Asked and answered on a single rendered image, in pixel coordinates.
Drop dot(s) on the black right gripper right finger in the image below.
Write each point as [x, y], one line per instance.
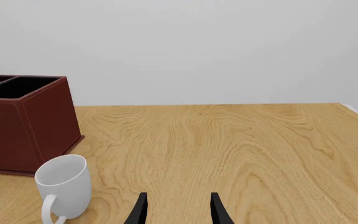
[218, 212]

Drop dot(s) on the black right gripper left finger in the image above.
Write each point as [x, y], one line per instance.
[139, 212]

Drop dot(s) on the red-brown desk caddy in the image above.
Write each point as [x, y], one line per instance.
[17, 130]

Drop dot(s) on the white mug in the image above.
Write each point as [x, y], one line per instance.
[65, 186]

